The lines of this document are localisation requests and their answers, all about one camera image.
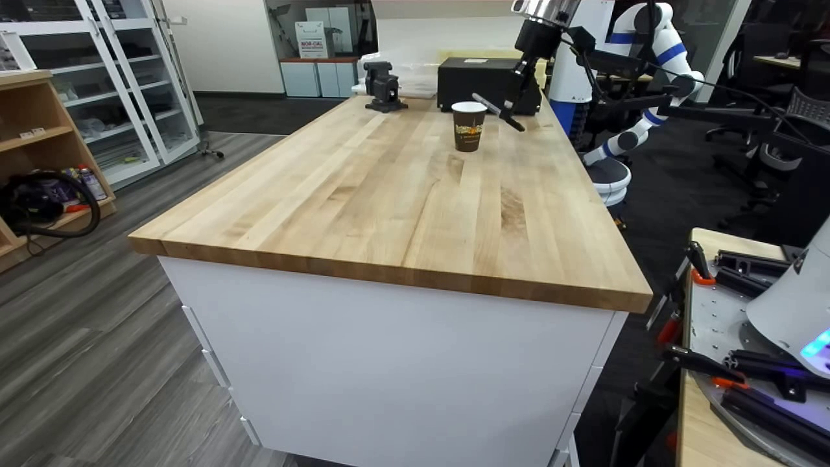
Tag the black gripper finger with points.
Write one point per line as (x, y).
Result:
(516, 87)
(536, 81)

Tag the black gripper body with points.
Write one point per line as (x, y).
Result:
(536, 39)

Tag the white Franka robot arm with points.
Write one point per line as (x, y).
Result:
(791, 303)

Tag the brown paper coffee cup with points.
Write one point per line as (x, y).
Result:
(470, 130)

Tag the white blue mobile robot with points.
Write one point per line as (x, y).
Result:
(572, 87)

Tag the black equipment box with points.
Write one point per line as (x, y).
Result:
(470, 81)

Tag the black bench vise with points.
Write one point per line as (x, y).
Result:
(385, 87)

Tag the white cylinder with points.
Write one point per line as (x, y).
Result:
(363, 74)

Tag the white poster box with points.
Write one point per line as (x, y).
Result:
(310, 39)

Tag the black orange clamp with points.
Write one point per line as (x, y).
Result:
(741, 368)
(700, 264)

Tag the black mesh office chair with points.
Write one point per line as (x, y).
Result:
(793, 120)

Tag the black red bar clamp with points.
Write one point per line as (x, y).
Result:
(666, 329)

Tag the white table base cabinet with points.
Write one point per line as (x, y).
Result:
(390, 371)

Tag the white glass door cabinet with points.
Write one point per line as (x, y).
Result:
(67, 87)
(151, 78)

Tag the wooden side table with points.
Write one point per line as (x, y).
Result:
(700, 432)

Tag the black metal bar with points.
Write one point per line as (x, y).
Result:
(779, 425)

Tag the small wooden shelf unit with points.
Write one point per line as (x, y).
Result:
(35, 112)

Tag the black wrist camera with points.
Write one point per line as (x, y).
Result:
(581, 39)

